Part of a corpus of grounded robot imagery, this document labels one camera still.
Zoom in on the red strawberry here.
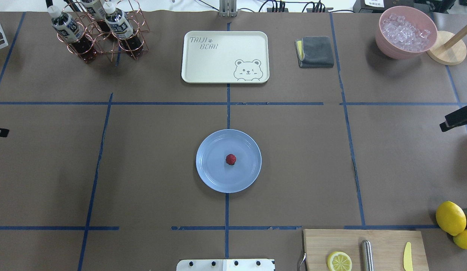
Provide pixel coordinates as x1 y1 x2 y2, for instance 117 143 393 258
226 153 237 165

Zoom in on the blue plate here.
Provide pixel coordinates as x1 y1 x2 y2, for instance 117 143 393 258
196 129 262 193

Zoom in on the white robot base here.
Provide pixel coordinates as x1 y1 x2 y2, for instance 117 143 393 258
176 258 276 271

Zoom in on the cream bear tray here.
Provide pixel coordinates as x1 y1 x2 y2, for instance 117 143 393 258
181 31 270 84

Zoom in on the grey folded cloth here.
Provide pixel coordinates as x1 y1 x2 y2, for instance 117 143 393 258
295 36 334 69

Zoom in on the tea bottle left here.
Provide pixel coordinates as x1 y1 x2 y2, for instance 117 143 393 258
103 1 143 59

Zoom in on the tea bottle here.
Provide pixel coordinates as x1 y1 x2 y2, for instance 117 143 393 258
103 1 143 59
81 0 106 21
47 5 96 63

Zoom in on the lemon half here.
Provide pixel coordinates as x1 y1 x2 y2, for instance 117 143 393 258
326 251 353 271

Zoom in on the steel muddler rod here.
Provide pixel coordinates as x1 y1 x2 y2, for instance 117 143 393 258
361 240 374 271

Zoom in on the tea bottle bottom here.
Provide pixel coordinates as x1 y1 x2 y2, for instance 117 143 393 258
81 0 106 21

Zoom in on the wooden cutting board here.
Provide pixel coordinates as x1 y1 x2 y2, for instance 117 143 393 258
299 229 430 271

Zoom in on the pink bowl of ice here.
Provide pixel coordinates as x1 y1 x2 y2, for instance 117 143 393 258
376 6 437 59

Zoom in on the tea bottle right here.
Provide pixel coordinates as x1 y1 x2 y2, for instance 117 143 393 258
47 5 96 63

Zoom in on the yellow plastic knife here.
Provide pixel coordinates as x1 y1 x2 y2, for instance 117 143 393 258
403 242 413 271

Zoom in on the round yellow lemon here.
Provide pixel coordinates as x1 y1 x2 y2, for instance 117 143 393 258
435 201 467 236

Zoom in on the wooden cup stand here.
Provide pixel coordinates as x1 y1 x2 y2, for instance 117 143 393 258
427 25 467 65

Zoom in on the oval yellow lemon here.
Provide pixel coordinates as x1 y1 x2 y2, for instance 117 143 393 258
452 229 467 250

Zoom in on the copper wire bottle rack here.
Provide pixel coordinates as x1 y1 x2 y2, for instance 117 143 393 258
46 0 150 60

